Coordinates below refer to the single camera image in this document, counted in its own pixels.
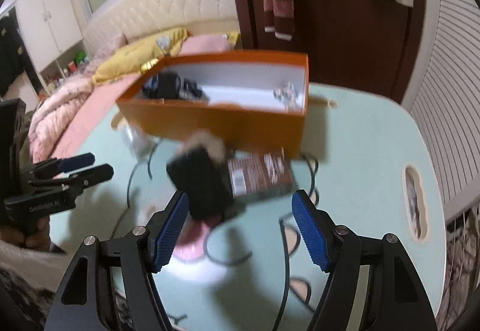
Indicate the pink bed quilt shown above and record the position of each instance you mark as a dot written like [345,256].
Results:
[104,97]

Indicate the pink floral blanket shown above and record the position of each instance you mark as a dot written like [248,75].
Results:
[54,114]

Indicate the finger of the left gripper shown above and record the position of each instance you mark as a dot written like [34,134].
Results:
[74,163]
[92,176]

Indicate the black satin fabric bag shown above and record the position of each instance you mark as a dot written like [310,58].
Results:
[169,85]

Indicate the gold black small box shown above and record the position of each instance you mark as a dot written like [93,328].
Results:
[147,66]

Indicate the beige fur pompom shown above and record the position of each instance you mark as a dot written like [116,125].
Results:
[203,138]

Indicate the clear bubble wrap bag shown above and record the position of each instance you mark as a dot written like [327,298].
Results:
[138,143]

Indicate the person's left hand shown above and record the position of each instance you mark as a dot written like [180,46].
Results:
[38,241]

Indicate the white louvered door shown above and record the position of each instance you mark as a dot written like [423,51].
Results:
[443,99]

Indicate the dark brown wooden door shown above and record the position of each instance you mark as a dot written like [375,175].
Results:
[368,45]

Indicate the white wardrobe cabinet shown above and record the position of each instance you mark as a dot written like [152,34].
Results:
[48,28]

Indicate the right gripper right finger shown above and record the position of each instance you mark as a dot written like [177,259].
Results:
[313,229]

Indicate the yellow pillow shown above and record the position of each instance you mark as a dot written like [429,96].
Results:
[119,59]

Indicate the bead bracelet charm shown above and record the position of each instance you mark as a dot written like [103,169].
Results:
[288,96]

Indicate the orange cardboard box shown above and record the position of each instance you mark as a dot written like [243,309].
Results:
[241,109]

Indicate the cream tufted headboard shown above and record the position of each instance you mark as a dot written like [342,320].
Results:
[139,18]

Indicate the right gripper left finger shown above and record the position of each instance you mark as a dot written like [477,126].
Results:
[166,227]

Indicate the brown card box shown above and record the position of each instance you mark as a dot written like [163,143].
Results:
[260,176]

